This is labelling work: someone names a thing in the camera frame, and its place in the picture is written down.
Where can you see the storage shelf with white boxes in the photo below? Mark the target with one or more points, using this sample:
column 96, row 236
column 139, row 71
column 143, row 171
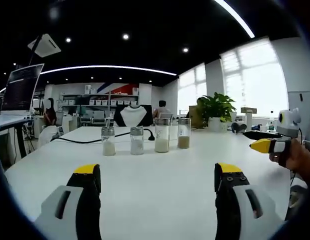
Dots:
column 100, row 101

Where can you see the green potted plant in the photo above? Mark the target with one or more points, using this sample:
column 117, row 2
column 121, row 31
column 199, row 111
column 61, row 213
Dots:
column 216, row 107

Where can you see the clear bottle green label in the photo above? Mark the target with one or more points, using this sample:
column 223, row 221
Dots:
column 272, row 125

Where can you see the tall seasoning bottle brown powder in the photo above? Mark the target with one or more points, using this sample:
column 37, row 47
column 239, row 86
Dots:
column 184, row 143

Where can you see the person's right hand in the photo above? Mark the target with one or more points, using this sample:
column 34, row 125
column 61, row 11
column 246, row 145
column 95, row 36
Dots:
column 298, row 160

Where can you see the grey office chair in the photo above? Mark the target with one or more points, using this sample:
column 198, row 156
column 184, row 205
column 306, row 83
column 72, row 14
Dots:
column 98, row 118

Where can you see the brown cardboard box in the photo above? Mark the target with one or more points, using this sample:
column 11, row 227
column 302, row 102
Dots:
column 195, row 116

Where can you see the short seasoning bottle white powder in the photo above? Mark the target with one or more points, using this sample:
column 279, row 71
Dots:
column 108, row 147

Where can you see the tall seasoning bottle cream powder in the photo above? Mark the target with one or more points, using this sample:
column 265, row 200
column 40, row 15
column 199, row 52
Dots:
column 161, row 146

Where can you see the blue edged side desk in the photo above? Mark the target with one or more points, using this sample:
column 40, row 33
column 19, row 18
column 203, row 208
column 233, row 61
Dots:
column 10, row 121

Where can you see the black and white chair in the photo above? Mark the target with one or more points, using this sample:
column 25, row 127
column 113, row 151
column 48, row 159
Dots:
column 132, row 116

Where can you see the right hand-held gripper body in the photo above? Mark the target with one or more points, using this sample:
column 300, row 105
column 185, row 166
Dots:
column 288, row 123

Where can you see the short seasoning bottle grey powder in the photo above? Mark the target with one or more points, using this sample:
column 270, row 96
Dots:
column 137, row 147

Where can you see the white ceiling air conditioner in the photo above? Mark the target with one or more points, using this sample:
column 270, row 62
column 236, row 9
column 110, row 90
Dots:
column 45, row 46

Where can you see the small window with blinds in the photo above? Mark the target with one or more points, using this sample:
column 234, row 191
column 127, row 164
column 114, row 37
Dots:
column 192, row 90

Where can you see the black headphones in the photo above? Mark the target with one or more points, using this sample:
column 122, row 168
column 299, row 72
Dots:
column 238, row 128

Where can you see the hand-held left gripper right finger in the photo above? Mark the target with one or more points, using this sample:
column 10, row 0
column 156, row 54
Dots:
column 242, row 207

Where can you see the long ceiling light strip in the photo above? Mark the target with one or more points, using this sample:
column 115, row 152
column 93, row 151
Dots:
column 107, row 67

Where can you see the computer monitor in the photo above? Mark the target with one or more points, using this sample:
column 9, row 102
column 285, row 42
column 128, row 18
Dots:
column 21, row 87

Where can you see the large window with blinds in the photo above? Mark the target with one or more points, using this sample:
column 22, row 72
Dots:
column 255, row 80

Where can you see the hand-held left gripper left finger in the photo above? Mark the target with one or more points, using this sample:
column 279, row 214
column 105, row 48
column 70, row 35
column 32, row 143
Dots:
column 70, row 210

